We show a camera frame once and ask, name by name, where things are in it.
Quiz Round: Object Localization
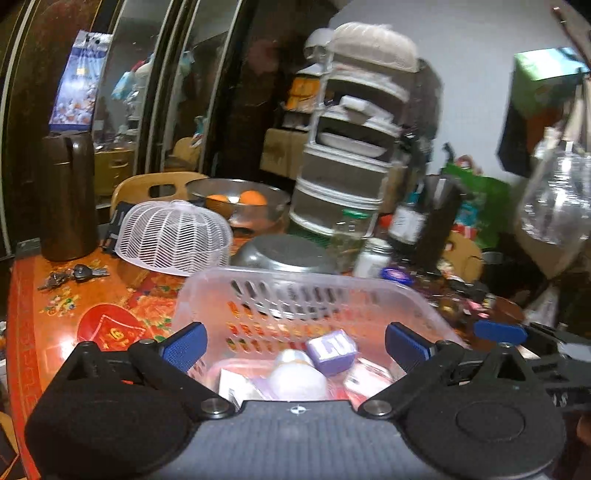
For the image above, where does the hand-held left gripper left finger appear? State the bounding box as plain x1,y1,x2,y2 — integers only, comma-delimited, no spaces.
60,322,236,422

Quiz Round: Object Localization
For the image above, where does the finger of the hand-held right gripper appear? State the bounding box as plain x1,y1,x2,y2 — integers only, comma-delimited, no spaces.
473,319,591,363

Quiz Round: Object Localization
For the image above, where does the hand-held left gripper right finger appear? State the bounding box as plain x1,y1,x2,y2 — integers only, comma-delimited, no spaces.
355,322,532,419

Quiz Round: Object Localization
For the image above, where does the small white box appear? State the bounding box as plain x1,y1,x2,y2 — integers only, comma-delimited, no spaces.
342,362,395,398

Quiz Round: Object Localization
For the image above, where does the small purple box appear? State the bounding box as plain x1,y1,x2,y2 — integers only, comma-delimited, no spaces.
305,329,358,377

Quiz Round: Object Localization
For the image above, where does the clear plastic basket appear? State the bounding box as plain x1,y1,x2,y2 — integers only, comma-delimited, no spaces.
171,265,467,402

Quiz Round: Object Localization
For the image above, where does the white plush toy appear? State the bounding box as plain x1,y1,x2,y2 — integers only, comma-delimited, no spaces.
268,349,329,401

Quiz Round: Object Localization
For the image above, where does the white bottle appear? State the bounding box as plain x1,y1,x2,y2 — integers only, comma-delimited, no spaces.
353,239,393,280

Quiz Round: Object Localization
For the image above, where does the white dome food cover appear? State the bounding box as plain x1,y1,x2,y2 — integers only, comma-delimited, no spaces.
114,199,233,278

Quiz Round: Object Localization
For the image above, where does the green-lid glass jar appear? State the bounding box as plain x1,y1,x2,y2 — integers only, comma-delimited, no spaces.
333,209,382,273

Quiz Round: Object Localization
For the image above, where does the dark labelled bottle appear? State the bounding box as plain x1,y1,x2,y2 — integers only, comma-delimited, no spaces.
388,191,428,252

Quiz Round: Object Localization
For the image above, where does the black tall container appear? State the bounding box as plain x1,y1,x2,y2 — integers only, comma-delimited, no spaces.
418,175,465,278

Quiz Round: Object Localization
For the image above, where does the bunch of keys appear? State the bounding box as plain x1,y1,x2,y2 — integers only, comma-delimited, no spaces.
38,264,110,291

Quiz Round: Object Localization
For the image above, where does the green gift bag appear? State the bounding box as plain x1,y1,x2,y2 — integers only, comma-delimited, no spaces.
441,157,511,250

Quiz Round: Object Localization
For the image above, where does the upturned metal bowl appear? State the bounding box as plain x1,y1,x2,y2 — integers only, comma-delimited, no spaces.
230,233,340,276

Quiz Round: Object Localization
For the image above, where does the hanging clear plastic bag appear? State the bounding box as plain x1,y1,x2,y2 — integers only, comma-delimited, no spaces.
515,129,591,245

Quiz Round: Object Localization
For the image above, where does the brown thermos jug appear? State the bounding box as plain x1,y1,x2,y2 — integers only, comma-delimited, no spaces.
39,131,99,262

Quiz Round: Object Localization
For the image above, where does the tiered food storage rack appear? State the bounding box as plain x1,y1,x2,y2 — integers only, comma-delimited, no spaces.
288,21,419,236

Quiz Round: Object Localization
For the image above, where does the brown cardboard box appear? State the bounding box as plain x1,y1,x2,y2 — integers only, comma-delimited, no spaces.
259,128,308,178

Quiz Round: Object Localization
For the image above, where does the dark woven box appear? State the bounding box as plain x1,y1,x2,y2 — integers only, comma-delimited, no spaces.
406,58,444,144

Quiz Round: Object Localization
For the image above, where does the green cardboard box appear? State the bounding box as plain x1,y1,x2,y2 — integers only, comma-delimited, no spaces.
512,46,591,116

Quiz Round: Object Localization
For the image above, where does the blue printed packet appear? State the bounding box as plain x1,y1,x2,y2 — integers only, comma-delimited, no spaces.
48,30,114,132

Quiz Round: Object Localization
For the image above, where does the dark wooden wardrobe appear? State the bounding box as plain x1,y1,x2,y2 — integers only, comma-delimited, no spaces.
0,0,342,259

